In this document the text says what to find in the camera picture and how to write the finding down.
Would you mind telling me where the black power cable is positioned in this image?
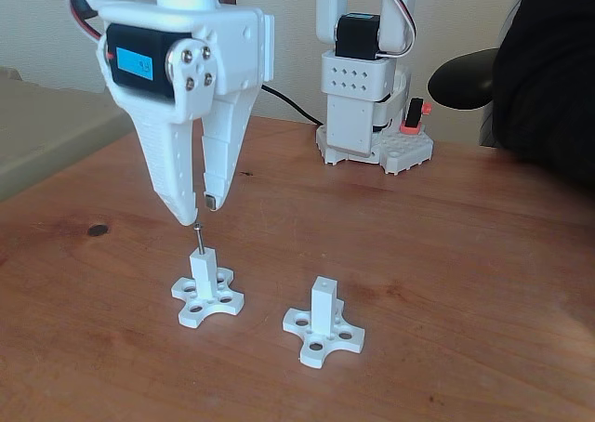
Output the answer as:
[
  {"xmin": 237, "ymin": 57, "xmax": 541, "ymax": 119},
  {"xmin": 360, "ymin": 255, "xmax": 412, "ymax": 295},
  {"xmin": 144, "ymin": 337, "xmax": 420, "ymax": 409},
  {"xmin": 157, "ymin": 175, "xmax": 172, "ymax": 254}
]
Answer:
[{"xmin": 259, "ymin": 85, "xmax": 326, "ymax": 128}]

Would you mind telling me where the white cross-base post stand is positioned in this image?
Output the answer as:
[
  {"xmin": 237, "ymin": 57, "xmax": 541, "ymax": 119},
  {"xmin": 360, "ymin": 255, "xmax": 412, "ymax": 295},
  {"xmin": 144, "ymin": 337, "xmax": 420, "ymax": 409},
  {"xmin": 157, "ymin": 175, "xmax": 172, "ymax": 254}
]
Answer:
[
  {"xmin": 170, "ymin": 248, "xmax": 245, "ymax": 329},
  {"xmin": 282, "ymin": 276, "xmax": 366, "ymax": 368}
]

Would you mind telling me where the beige plastic tub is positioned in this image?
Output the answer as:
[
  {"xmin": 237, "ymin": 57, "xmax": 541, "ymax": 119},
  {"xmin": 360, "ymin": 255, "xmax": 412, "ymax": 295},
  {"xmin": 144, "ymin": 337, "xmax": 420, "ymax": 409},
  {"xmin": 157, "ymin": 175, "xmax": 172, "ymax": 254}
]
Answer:
[{"xmin": 0, "ymin": 66, "xmax": 136, "ymax": 204}]

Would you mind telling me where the person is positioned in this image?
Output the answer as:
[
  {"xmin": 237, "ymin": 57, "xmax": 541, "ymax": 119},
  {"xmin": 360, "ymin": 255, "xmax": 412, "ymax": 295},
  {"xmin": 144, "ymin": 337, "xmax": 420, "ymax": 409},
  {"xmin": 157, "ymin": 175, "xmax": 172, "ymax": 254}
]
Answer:
[{"xmin": 492, "ymin": 0, "xmax": 595, "ymax": 191}]

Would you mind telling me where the black chair armrest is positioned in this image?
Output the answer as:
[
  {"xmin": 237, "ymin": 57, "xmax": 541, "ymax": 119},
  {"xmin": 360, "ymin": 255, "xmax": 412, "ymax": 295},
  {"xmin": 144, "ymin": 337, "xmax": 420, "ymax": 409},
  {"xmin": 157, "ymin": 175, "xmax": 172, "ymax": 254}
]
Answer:
[{"xmin": 427, "ymin": 47, "xmax": 501, "ymax": 112}]

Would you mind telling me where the red white black servo cable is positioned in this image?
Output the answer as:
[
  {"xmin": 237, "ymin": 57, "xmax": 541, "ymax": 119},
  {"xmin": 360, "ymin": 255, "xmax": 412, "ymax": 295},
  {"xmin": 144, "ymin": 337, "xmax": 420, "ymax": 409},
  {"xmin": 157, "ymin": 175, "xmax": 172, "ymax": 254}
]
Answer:
[
  {"xmin": 378, "ymin": 0, "xmax": 417, "ymax": 59},
  {"xmin": 68, "ymin": 0, "xmax": 104, "ymax": 42}
]

